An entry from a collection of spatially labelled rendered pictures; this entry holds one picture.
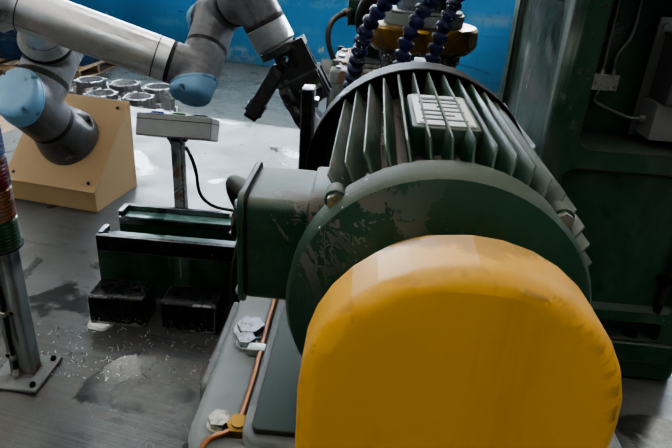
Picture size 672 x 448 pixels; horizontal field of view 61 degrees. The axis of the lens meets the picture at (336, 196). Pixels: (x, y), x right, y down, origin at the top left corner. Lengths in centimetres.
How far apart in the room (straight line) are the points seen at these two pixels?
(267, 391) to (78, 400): 61
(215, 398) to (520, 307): 26
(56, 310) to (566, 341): 105
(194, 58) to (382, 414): 86
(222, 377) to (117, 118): 120
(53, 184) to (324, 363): 139
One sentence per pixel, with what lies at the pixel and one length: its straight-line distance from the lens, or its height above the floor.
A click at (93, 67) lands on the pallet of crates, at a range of 666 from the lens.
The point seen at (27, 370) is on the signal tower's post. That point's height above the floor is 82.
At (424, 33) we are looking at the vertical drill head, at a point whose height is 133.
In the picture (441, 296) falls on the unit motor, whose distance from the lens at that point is 21.
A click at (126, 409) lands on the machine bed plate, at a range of 95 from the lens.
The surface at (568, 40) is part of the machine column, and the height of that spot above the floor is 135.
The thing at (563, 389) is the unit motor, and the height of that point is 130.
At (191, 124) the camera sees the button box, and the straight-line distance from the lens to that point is 131.
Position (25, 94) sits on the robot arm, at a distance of 143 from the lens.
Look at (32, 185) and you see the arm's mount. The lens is 162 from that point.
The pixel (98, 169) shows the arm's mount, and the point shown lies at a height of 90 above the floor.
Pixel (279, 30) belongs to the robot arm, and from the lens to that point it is 102.
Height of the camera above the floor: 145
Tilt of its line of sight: 24 degrees down
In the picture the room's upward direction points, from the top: 4 degrees clockwise
